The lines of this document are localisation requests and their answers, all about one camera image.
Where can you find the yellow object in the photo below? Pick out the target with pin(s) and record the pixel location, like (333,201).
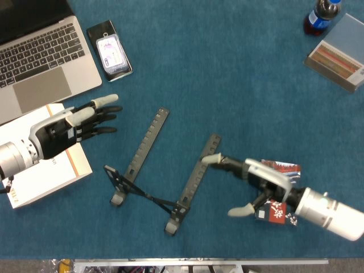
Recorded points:
(65,264)

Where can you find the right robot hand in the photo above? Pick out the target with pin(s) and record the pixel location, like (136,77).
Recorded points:
(270,177)

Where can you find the clear card holder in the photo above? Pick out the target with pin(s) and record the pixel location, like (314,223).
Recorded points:
(111,54)

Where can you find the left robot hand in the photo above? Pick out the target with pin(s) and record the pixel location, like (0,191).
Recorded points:
(54,139)

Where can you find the black folding laptop stand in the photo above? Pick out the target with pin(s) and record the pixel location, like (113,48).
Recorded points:
(117,199)

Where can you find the white product box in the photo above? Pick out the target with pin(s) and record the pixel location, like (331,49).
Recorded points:
(57,182)

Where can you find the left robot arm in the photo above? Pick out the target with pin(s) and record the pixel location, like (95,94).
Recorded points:
(11,159)

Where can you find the silver laptop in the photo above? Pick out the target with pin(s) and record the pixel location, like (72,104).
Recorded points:
(42,48)

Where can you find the black smartphone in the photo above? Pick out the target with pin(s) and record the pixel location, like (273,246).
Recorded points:
(95,31)

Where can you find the teal table cloth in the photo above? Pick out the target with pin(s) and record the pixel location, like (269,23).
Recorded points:
(227,85)

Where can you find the red patterned card packet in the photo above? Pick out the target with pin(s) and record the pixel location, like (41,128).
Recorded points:
(280,215)

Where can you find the grey box with stripes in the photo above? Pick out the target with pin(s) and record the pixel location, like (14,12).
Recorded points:
(335,59)

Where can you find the cola bottle blue label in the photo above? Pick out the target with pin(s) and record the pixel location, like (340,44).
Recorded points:
(318,17)

